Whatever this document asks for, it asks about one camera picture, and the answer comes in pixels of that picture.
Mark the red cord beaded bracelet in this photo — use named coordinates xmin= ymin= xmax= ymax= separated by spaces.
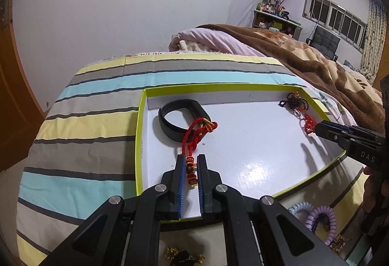
xmin=182 ymin=117 xmax=219 ymax=189

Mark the gold chain accessory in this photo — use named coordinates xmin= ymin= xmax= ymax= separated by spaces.
xmin=330 ymin=236 xmax=350 ymax=252

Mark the brown fleece blanket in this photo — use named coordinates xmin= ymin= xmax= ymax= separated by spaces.
xmin=196 ymin=24 xmax=385 ymax=136

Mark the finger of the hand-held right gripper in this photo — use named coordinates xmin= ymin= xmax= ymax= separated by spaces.
xmin=314 ymin=120 xmax=350 ymax=151
xmin=340 ymin=125 xmax=385 ymax=146

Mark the wooden door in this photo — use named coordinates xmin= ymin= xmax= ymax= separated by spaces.
xmin=0 ymin=0 xmax=46 ymax=172

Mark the black silicone wristband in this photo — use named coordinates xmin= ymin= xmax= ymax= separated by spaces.
xmin=159 ymin=100 xmax=212 ymax=143

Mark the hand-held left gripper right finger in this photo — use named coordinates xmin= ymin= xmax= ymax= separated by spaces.
xmin=197 ymin=154 xmax=350 ymax=266

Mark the green cardboard box tray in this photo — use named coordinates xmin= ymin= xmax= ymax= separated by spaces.
xmin=135 ymin=85 xmax=356 ymax=224

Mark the black office chair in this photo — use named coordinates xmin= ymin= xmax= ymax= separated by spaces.
xmin=305 ymin=26 xmax=341 ymax=61

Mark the black and red beaded bracelet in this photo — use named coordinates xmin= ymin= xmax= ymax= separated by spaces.
xmin=279 ymin=91 xmax=318 ymax=135

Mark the group of bottles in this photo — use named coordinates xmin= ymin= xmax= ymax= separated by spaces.
xmin=257 ymin=0 xmax=289 ymax=16

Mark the barred window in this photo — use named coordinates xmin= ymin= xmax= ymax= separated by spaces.
xmin=302 ymin=0 xmax=368 ymax=54

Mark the gold and black hair accessory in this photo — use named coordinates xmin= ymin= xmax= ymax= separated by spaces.
xmin=165 ymin=247 xmax=205 ymax=266

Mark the purple spiral hair tie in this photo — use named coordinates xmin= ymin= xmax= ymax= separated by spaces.
xmin=305 ymin=205 xmax=338 ymax=245

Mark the wooden shelf desk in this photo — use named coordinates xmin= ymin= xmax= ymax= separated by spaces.
xmin=252 ymin=9 xmax=303 ymax=40

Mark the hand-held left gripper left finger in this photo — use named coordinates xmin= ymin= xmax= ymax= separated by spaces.
xmin=39 ymin=154 xmax=186 ymax=266

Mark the patterned curtain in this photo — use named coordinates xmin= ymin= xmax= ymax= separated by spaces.
xmin=360 ymin=0 xmax=386 ymax=84

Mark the blue spiral hair tie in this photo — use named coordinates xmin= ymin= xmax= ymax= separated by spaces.
xmin=287 ymin=202 xmax=317 ymax=221

